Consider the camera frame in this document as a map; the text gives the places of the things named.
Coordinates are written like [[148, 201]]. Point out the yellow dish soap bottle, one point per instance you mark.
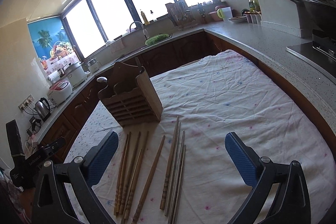
[[146, 22]]

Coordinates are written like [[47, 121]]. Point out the white cup green lid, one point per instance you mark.
[[224, 13]]

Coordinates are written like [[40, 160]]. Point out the gas stove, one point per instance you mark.
[[319, 53]]

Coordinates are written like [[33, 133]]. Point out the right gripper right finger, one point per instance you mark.
[[291, 203]]

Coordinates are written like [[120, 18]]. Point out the white floral tablecloth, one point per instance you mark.
[[210, 98]]

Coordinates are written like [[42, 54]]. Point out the silver metal spoon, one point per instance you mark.
[[102, 80]]

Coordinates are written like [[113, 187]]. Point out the tropical beach poster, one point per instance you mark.
[[52, 44]]

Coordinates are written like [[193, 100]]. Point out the steel electric kettle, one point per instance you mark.
[[43, 109]]

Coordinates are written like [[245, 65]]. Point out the dish drying rack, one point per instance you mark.
[[180, 14]]

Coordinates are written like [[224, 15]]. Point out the paper towel roll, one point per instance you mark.
[[53, 77]]

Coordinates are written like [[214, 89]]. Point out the wooden utensil holder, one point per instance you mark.
[[130, 96]]

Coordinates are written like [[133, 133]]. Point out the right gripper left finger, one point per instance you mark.
[[51, 200]]

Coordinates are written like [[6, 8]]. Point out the sink faucet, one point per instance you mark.
[[137, 25]]

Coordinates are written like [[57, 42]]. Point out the wall power socket strip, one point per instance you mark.
[[26, 103]]

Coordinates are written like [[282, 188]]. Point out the green colander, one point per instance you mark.
[[156, 39]]

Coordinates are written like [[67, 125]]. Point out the black frying pan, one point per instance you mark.
[[322, 12]]

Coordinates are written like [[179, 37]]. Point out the white seasoning jars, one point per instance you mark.
[[253, 17]]

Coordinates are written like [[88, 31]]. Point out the pink plastic basin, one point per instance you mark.
[[214, 14]]

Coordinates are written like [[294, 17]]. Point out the cooking oil bottle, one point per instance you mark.
[[254, 5]]

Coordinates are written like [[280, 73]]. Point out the carved brown wooden chopstick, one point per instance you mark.
[[168, 168]]

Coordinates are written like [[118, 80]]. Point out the white red rice cooker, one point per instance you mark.
[[59, 92]]

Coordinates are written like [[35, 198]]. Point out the silver metal chopstick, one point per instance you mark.
[[170, 188], [179, 186], [176, 180]]

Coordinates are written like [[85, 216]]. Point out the small white pot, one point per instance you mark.
[[93, 65]]

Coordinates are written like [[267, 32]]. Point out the lower wooden kitchen cabinets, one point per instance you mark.
[[167, 57]]

